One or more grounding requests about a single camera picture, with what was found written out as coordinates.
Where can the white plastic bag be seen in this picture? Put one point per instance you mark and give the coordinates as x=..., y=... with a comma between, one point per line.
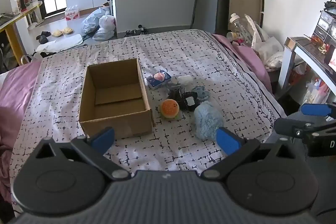
x=103, y=34

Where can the black tangled gear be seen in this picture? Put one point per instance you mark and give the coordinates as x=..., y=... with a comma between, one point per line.
x=136, y=29

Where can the colourful packets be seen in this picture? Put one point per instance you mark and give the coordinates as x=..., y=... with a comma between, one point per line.
x=319, y=90

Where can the brown cardboard box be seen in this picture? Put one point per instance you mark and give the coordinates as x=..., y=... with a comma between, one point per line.
x=115, y=124

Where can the black board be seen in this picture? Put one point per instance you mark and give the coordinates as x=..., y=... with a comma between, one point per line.
x=221, y=6

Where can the white crumpled bags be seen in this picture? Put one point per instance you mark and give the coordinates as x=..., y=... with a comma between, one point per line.
x=271, y=53

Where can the clear plastic bottle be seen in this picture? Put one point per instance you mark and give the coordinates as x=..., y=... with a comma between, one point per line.
x=240, y=27

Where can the dark clothes heap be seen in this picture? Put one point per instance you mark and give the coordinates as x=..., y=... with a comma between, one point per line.
x=63, y=50

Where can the light blue fluffy plush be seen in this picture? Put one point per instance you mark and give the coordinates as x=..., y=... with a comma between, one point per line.
x=207, y=119

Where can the yellow table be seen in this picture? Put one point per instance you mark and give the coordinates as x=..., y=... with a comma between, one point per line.
x=11, y=32

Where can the tablet screen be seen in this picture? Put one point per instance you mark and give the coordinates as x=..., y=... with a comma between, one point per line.
x=332, y=57

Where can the red and yellow flowers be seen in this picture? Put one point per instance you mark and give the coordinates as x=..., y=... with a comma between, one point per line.
x=319, y=44

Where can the pink ball on blue card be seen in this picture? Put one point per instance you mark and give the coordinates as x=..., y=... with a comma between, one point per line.
x=158, y=77

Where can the white desk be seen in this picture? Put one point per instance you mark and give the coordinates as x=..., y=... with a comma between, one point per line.
x=284, y=69

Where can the blue denim cloth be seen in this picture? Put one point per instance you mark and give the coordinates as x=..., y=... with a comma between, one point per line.
x=202, y=91

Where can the clear plastic bag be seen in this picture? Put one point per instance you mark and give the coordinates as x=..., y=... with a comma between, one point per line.
x=258, y=32

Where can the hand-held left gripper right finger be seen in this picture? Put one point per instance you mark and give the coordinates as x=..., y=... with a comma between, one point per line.
x=228, y=141

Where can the yellow slipper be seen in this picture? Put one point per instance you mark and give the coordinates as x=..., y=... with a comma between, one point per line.
x=68, y=30
x=57, y=33

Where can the black pouch with white print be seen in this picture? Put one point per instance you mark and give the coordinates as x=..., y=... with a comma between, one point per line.
x=189, y=101

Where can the pack of water bottles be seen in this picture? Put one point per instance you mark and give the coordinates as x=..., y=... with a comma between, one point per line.
x=72, y=13

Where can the white bag with pink contents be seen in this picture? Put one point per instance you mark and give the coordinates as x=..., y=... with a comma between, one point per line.
x=107, y=22

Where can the white printed blanket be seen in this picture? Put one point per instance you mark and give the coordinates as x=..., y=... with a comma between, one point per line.
x=183, y=56

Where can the white stand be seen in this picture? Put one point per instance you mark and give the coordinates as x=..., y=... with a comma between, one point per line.
x=35, y=20

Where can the white floor mat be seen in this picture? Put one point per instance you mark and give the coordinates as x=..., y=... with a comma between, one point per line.
x=60, y=43

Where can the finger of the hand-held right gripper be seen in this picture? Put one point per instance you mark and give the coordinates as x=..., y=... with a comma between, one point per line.
x=288, y=126
x=315, y=109

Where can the orange burger plush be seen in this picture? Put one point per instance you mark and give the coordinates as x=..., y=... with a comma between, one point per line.
x=170, y=107

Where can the small drawer organizer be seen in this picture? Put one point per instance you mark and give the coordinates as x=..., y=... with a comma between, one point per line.
x=325, y=26

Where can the grey plastic bag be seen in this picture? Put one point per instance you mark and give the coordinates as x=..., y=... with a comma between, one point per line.
x=92, y=20

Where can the black slipper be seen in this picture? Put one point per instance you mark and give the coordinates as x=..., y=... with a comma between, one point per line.
x=43, y=37

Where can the black and grey soft item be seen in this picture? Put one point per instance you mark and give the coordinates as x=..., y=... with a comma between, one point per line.
x=175, y=94

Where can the small yellowish bottle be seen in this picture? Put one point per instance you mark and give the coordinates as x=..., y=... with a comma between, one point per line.
x=233, y=35

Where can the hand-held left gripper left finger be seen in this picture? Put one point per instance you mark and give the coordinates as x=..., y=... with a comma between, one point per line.
x=103, y=138

